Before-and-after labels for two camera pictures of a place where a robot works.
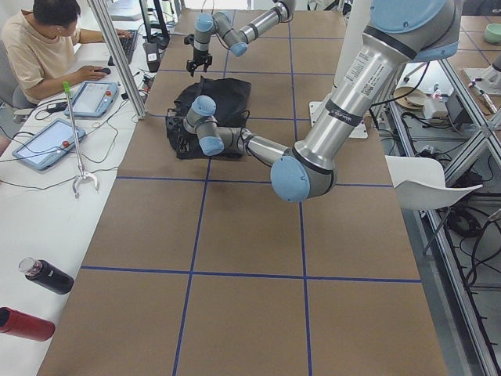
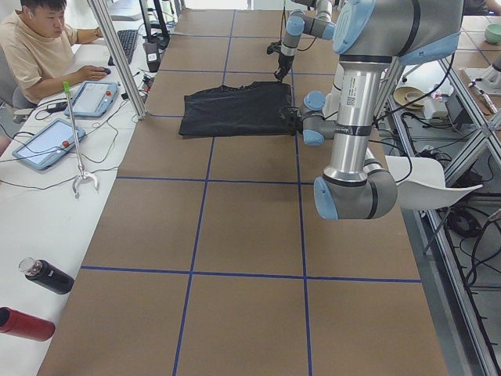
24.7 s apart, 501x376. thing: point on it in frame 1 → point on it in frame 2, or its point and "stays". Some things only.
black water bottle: [46, 276] stays
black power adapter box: [153, 60] stays
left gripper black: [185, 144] → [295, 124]
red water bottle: [20, 323] stays
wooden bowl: [415, 99] stays
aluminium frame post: [116, 49] stays
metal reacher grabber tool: [82, 174] stays
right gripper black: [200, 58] → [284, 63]
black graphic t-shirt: [232, 98] → [253, 109]
